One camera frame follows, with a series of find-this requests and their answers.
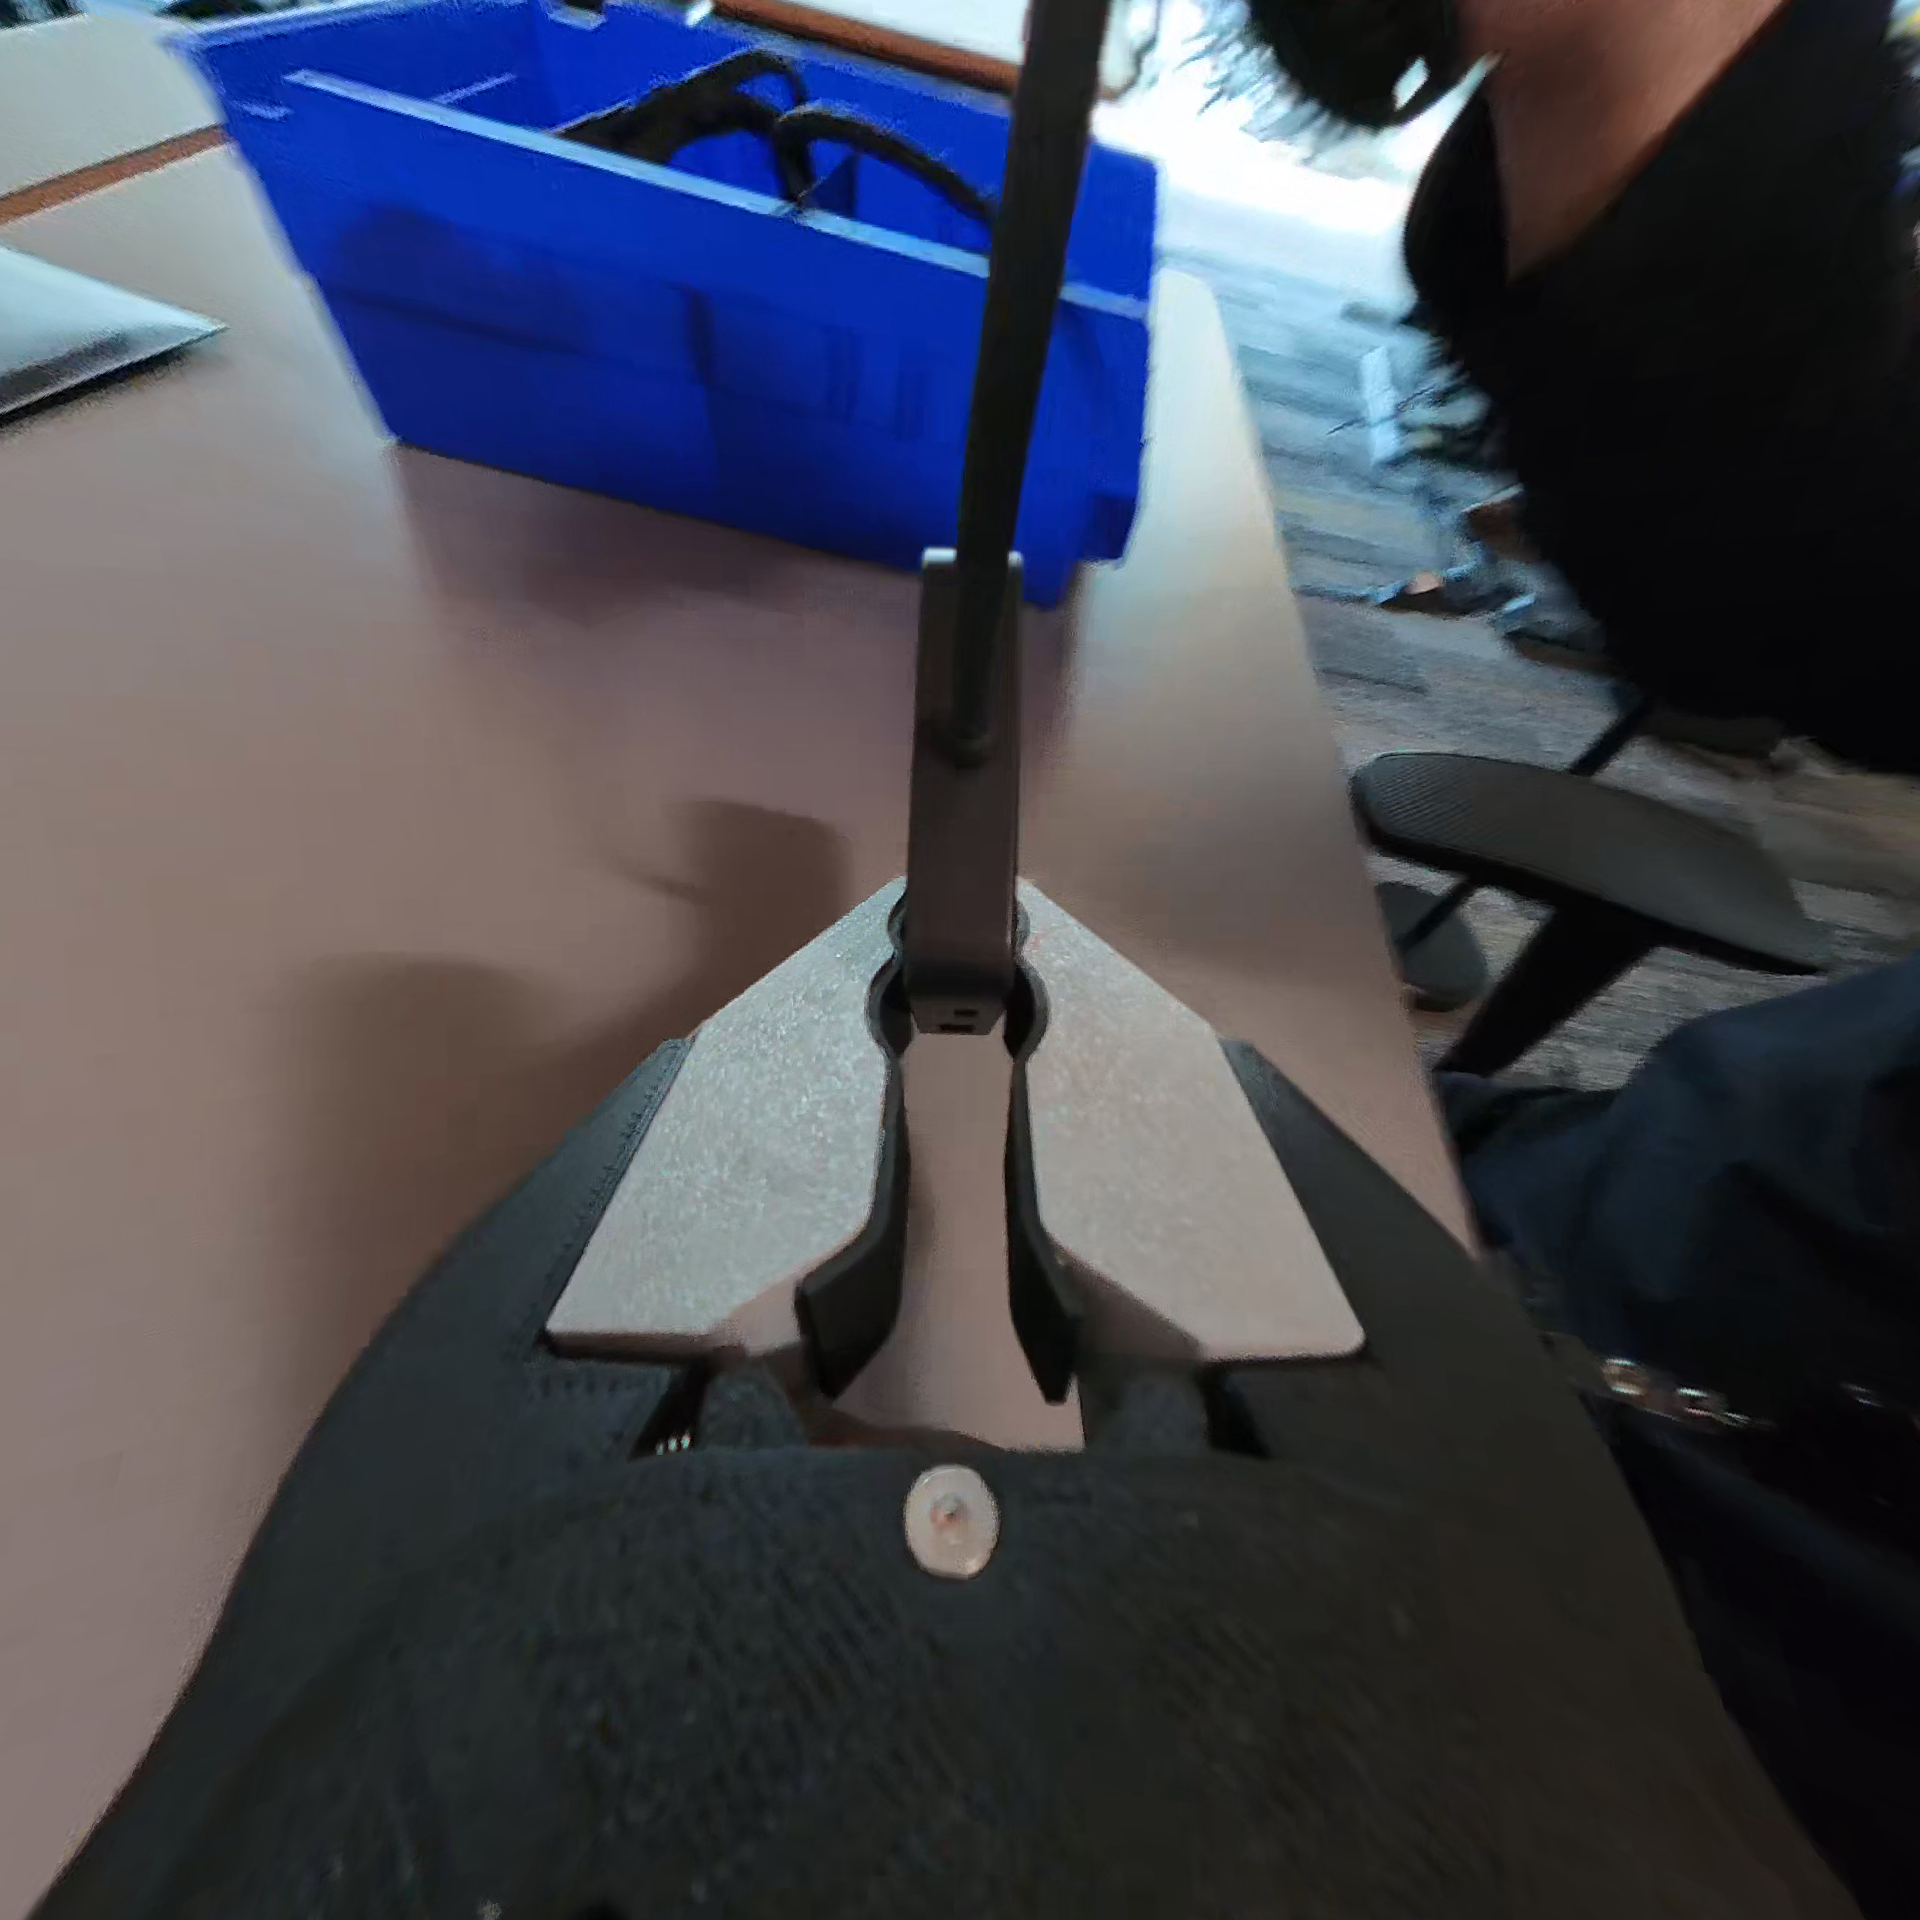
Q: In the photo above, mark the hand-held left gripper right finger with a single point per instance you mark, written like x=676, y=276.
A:
x=1184, y=1200

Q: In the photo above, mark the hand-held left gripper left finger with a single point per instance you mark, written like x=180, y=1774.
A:
x=717, y=1185

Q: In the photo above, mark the blue plastic bin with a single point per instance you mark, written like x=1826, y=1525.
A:
x=599, y=373

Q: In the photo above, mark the grey mesh office chair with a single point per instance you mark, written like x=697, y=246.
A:
x=1575, y=855

